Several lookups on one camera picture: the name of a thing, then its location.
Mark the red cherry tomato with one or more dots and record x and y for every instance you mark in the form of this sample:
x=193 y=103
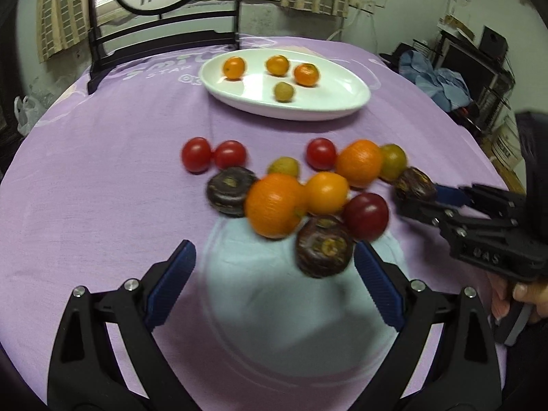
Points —
x=196 y=154
x=230 y=154
x=321 y=153

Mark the black computer monitor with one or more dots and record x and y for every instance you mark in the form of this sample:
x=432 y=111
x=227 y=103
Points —
x=466 y=68

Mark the white plastic bag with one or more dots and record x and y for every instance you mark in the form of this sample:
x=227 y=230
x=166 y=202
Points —
x=26 y=115

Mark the white oval plate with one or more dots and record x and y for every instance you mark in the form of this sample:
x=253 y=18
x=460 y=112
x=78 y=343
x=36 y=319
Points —
x=334 y=94

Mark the blue cloth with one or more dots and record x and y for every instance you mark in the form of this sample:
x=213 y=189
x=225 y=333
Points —
x=436 y=81

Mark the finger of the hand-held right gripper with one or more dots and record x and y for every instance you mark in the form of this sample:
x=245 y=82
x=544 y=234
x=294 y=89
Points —
x=451 y=195
x=424 y=213

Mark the person's right hand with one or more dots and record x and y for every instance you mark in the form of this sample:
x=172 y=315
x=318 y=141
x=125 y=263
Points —
x=528 y=302

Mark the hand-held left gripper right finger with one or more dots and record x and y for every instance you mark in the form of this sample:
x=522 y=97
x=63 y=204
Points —
x=379 y=284

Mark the yellow-orange tomato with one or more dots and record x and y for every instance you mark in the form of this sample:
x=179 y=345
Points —
x=326 y=192

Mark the small orange mandarin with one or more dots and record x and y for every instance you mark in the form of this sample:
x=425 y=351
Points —
x=233 y=68
x=277 y=65
x=306 y=74

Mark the dark red tomato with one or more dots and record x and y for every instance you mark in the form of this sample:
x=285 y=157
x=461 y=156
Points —
x=367 y=216

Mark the black speaker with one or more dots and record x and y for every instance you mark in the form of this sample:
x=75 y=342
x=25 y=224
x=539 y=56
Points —
x=493 y=43

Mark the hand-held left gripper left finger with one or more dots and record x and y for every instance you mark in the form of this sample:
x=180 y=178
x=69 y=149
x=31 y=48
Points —
x=171 y=282

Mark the greenish orange mandarin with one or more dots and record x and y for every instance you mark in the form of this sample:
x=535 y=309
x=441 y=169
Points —
x=394 y=160

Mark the large orange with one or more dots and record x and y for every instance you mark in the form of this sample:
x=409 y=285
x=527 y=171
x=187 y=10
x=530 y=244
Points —
x=358 y=163
x=276 y=205

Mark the small yellow-green fruit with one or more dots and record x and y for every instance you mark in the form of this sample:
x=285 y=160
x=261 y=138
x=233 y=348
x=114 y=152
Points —
x=283 y=166
x=283 y=91

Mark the dark purple fruit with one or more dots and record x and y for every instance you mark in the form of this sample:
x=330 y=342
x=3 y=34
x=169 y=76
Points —
x=413 y=183
x=324 y=246
x=229 y=191

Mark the purple printed tablecloth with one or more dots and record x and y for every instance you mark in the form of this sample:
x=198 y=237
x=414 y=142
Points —
x=107 y=158

